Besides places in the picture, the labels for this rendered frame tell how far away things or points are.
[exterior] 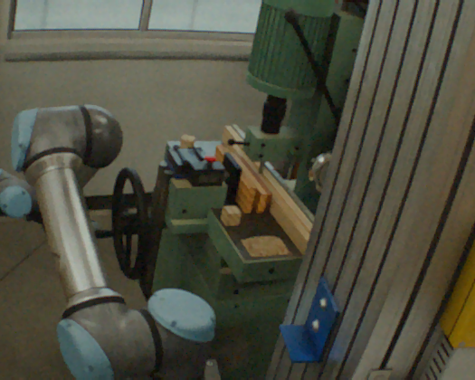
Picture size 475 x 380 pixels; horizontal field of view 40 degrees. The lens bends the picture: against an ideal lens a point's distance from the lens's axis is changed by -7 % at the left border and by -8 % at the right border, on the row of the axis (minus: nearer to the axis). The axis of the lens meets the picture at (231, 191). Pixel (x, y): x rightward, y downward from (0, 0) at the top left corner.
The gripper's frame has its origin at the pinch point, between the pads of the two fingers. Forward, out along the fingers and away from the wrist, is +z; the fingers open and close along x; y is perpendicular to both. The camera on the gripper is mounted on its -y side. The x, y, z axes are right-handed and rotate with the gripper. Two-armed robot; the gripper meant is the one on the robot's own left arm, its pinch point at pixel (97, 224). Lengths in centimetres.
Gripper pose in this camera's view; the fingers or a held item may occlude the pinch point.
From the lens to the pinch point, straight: 189.4
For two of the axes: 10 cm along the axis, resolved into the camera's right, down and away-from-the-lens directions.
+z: 7.0, 3.9, 5.9
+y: -6.1, 7.6, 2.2
